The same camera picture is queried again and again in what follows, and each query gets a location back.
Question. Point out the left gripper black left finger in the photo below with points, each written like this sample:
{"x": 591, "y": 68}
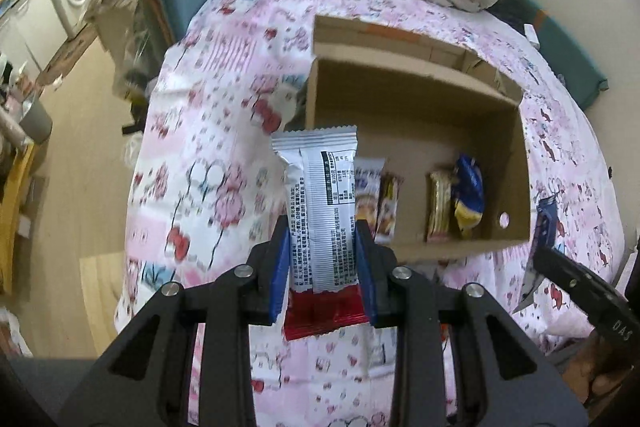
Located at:
{"x": 144, "y": 378}

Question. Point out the brown cardboard box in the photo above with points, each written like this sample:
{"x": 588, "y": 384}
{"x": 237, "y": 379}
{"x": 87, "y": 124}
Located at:
{"x": 420, "y": 103}

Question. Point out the grey waste bin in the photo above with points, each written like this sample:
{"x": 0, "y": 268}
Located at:
{"x": 35, "y": 120}

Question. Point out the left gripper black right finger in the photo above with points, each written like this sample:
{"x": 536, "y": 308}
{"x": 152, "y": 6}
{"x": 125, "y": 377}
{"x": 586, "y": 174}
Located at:
{"x": 460, "y": 358}

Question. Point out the white red snack packet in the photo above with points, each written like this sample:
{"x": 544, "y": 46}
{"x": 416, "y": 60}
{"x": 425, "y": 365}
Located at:
{"x": 319, "y": 178}

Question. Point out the tan cracker packet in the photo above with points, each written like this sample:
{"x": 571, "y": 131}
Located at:
{"x": 439, "y": 185}

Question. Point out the yellow wooden chair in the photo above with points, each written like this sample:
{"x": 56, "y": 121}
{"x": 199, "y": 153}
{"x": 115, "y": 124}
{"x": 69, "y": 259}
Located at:
{"x": 14, "y": 187}

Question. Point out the pink Hello Kitty bedsheet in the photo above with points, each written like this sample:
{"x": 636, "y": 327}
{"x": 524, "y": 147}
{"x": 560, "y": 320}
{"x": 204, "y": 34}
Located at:
{"x": 207, "y": 186}

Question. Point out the white rice cake snack packet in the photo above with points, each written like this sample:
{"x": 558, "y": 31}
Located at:
{"x": 368, "y": 175}

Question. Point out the small brown snack packet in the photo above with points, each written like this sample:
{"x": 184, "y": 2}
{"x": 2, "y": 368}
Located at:
{"x": 387, "y": 208}

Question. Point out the blue yellow snack bag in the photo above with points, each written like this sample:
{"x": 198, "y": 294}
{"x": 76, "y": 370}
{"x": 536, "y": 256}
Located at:
{"x": 468, "y": 195}

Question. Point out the teal cushion right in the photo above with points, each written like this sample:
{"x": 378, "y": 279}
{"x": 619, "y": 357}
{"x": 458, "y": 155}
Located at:
{"x": 565, "y": 56}

